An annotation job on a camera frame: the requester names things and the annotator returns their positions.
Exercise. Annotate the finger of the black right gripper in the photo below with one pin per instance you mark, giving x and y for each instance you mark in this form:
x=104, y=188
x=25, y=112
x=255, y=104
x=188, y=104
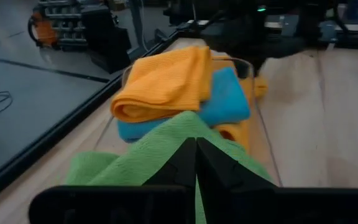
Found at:
x=248, y=68

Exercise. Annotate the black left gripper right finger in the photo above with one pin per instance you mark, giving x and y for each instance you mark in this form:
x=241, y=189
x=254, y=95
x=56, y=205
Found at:
x=219, y=174

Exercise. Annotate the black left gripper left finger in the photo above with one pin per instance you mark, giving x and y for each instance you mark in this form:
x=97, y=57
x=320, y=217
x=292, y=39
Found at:
x=179, y=168

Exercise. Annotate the green microfiber towel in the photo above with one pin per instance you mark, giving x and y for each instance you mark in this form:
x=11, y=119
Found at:
x=154, y=149

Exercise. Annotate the blue microfiber towel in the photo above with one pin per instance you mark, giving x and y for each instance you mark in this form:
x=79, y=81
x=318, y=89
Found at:
x=228, y=99

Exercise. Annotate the orange microfiber towel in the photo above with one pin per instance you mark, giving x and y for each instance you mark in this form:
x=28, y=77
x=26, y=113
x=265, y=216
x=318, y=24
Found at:
x=236, y=133
x=166, y=84
x=260, y=87

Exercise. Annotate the clear plastic bin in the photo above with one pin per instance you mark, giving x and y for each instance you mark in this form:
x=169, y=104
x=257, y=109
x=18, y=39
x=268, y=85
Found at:
x=261, y=124

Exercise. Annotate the black equipment on stand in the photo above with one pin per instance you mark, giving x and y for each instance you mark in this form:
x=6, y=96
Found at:
x=107, y=40

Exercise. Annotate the orange and grey equipment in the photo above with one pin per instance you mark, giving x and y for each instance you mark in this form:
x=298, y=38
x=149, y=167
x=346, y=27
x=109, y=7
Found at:
x=54, y=25

